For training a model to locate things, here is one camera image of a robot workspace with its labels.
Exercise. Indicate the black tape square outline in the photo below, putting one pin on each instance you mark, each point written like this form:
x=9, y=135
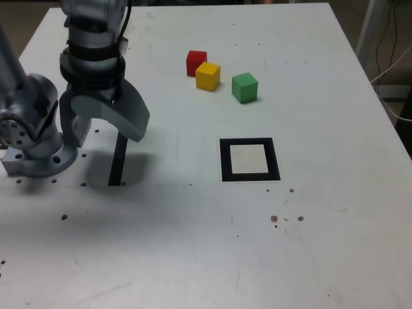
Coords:
x=225, y=161

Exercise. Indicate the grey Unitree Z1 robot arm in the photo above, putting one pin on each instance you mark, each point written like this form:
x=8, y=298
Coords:
x=38, y=154

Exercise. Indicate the green cube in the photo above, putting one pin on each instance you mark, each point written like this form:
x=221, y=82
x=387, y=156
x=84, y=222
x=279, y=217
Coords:
x=244, y=88

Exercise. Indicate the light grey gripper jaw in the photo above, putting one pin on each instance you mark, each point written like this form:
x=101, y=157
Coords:
x=128, y=116

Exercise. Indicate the yellow cube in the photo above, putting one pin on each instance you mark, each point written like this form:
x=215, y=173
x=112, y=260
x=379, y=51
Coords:
x=207, y=77

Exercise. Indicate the white metal frame leg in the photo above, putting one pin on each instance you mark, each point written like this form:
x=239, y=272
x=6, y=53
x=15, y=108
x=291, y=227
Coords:
x=367, y=32

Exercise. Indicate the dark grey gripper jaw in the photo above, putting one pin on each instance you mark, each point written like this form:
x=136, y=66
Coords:
x=69, y=122

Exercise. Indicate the red cube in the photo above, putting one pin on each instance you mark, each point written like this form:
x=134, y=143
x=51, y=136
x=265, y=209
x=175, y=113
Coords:
x=193, y=66

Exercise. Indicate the black tape strip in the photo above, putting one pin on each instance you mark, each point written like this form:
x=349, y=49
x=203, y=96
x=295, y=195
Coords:
x=116, y=167

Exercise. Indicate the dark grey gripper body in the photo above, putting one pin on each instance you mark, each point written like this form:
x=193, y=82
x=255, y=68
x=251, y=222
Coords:
x=95, y=92

